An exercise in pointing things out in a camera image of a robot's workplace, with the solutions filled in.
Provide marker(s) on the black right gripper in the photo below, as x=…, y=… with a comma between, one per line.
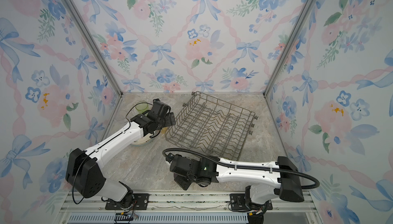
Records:
x=179, y=181

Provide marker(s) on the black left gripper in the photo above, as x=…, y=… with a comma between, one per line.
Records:
x=169, y=122

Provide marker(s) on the amber glass tumbler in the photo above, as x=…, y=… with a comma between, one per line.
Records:
x=163, y=130

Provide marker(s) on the green glass tumbler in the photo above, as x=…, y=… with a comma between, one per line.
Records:
x=143, y=106

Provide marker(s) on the cream flamingo plate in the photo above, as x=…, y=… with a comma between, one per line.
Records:
x=143, y=141

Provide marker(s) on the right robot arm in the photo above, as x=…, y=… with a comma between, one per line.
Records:
x=265, y=183

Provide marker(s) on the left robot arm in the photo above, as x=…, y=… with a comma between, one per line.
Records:
x=84, y=169

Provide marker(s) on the grey wire dish rack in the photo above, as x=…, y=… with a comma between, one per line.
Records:
x=212, y=126

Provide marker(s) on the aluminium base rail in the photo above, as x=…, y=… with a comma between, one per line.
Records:
x=193, y=207

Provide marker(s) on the aluminium left corner post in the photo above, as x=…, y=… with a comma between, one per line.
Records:
x=88, y=38

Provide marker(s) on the aluminium corner post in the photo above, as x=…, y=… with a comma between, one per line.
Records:
x=298, y=27
x=88, y=38

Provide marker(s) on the aluminium right corner post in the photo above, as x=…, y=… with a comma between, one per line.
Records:
x=298, y=27

